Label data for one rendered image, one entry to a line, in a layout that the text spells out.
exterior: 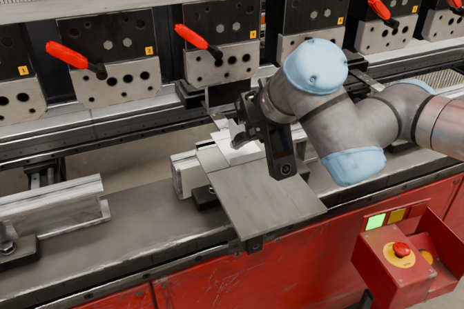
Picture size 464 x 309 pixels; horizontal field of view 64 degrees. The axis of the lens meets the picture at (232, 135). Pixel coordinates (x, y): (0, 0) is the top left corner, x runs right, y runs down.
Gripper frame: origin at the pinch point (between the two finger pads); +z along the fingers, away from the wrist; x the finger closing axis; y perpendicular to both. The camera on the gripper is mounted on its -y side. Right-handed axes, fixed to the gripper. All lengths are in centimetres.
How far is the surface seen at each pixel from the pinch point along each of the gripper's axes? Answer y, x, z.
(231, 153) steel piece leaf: 0.1, 2.3, 6.0
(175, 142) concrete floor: 44, -15, 173
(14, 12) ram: 24.1, 35.8, -20.0
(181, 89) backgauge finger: 23.9, 5.3, 23.2
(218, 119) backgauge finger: 10.7, 0.3, 14.6
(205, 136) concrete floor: 43, -36, 173
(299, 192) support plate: -12.5, -5.6, -4.3
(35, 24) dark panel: 54, 39, 30
